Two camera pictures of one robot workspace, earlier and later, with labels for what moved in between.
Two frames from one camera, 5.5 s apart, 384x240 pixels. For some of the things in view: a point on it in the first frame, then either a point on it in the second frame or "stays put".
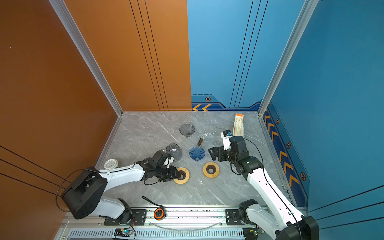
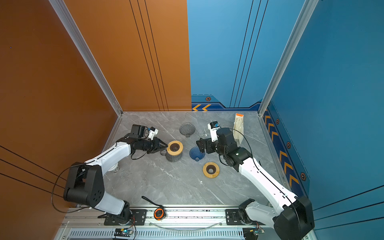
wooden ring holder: x=211 y=170 stays put
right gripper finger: x=213 y=151 → x=201 y=144
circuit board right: x=250 y=233 stays put
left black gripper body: x=165 y=174 → x=148 y=145
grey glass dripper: x=187 y=129 stays put
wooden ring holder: x=184 y=174 → x=175 y=148
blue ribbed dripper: x=197 y=153 stays put
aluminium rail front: x=176 y=218 stays put
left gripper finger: x=177 y=173 → x=160 y=145
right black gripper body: x=224 y=155 → x=211 y=146
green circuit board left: x=125 y=232 stays put
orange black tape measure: x=159 y=213 stays put
